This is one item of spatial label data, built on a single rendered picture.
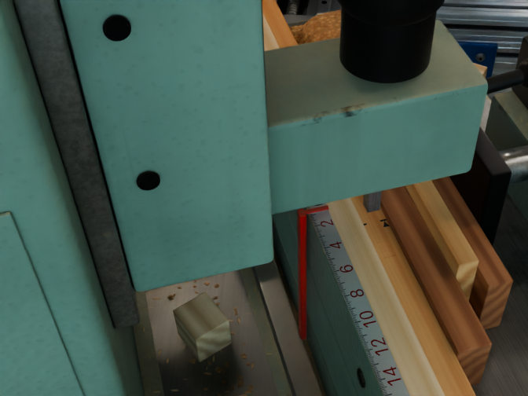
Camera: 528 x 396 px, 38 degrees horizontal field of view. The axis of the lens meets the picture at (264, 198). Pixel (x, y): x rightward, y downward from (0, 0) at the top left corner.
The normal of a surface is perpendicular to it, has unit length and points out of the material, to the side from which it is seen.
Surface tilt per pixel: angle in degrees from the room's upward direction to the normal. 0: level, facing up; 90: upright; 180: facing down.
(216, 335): 90
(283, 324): 0
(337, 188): 90
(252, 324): 0
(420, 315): 0
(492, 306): 90
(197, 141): 90
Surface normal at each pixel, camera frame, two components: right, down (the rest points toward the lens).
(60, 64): 0.25, 0.69
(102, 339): 0.86, 0.34
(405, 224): -0.04, -0.69
